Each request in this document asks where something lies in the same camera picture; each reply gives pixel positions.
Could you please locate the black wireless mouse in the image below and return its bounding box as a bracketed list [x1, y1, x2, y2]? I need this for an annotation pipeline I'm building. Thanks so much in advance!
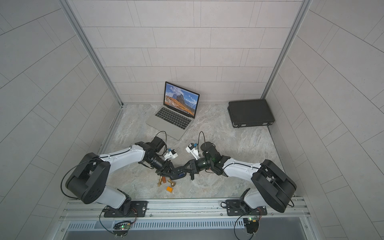
[177, 173, 187, 180]

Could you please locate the silver laptop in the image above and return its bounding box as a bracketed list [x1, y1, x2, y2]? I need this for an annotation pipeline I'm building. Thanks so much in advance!
[146, 82, 200, 140]

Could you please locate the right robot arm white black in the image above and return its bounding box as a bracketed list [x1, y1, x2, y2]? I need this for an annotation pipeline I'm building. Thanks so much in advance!
[184, 142, 297, 214]

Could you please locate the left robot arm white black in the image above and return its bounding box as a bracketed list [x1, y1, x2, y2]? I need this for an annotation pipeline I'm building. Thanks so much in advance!
[61, 136, 186, 208]

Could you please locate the small gold chess pawn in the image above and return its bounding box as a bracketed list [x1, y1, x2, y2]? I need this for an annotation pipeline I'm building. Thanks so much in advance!
[168, 179, 176, 188]

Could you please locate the tall gold chess piece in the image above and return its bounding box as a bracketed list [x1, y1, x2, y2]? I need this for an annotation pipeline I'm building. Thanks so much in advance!
[158, 177, 166, 187]

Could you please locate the black flat case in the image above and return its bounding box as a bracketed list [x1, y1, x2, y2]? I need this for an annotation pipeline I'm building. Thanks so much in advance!
[228, 99, 275, 128]

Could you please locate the left green circuit board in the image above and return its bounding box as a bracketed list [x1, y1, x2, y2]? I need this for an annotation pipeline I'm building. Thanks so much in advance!
[113, 221, 133, 238]

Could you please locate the green circuit board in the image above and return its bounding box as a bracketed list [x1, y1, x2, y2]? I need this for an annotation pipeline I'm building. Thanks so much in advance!
[113, 221, 133, 238]
[243, 217, 260, 234]

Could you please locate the right green circuit board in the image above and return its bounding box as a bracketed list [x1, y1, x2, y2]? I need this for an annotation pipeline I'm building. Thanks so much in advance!
[243, 217, 260, 234]

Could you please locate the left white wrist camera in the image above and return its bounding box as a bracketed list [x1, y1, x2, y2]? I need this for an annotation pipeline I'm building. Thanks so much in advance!
[163, 149, 178, 160]

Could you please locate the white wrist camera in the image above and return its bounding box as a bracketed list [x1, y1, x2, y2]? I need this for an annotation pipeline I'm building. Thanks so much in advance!
[186, 143, 200, 160]
[163, 149, 178, 160]

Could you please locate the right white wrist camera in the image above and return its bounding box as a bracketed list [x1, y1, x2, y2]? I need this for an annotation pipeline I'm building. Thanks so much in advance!
[186, 143, 200, 160]

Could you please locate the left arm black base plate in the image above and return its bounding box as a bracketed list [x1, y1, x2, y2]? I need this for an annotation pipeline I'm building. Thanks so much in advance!
[102, 197, 149, 218]

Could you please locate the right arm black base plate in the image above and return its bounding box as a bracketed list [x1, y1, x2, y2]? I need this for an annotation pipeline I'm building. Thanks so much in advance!
[221, 188, 268, 216]

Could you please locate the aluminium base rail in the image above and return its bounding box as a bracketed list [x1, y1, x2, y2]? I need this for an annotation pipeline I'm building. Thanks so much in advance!
[52, 197, 320, 240]

